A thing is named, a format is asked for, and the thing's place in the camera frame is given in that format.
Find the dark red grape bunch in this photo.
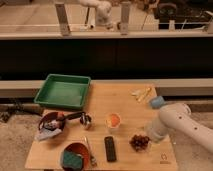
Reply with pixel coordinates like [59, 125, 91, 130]
[130, 135, 150, 152]

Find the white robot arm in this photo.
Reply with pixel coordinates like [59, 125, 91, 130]
[145, 103, 213, 153]

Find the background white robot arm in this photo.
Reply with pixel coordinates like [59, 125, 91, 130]
[78, 0, 112, 28]

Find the orange filled cup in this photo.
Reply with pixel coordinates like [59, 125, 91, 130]
[106, 113, 121, 129]

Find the small metal cup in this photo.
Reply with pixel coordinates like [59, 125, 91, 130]
[80, 114, 91, 130]

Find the green plastic tray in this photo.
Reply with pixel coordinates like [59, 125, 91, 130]
[34, 74, 91, 110]

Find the blue cup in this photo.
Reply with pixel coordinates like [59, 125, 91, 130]
[149, 96, 165, 109]

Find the black remote control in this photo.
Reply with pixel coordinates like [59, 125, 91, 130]
[104, 136, 117, 162]

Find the red bowl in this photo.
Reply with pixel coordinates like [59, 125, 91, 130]
[60, 142, 89, 171]

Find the metal spoon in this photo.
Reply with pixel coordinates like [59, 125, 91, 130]
[84, 136, 97, 167]

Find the grey white cloth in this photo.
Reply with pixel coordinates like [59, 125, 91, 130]
[35, 123, 62, 141]

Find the green sponge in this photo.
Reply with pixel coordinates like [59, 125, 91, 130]
[61, 151, 83, 171]

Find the dark pan with handle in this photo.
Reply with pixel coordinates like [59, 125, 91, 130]
[38, 111, 84, 131]

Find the right wooden post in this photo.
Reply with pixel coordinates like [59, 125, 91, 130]
[120, 1, 131, 35]

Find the wooden post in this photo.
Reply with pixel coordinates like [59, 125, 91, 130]
[120, 1, 131, 35]
[55, 3, 70, 36]

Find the left wooden post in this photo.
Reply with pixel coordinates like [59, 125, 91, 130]
[55, 3, 70, 36]

